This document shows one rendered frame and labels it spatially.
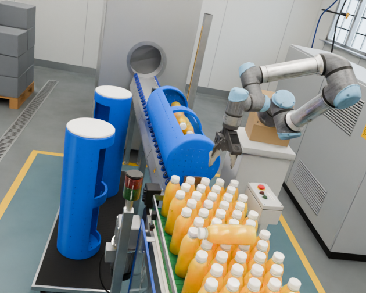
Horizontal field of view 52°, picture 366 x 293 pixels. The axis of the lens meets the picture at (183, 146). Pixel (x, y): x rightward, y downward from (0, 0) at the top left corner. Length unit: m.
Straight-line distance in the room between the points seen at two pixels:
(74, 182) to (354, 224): 2.28
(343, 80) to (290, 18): 5.57
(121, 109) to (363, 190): 1.99
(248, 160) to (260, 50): 5.14
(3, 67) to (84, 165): 3.08
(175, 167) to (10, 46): 3.50
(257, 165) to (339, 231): 1.42
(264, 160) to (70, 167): 1.12
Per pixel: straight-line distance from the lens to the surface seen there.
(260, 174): 2.24
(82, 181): 2.28
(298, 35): 7.37
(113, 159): 3.04
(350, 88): 1.73
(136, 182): 1.36
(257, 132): 2.22
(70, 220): 2.46
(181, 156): 1.86
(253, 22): 7.06
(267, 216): 1.75
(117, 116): 2.88
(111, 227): 2.92
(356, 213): 3.40
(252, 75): 1.66
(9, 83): 5.17
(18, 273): 2.78
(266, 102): 1.64
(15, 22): 5.40
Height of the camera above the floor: 1.93
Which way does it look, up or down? 24 degrees down
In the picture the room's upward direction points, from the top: 12 degrees clockwise
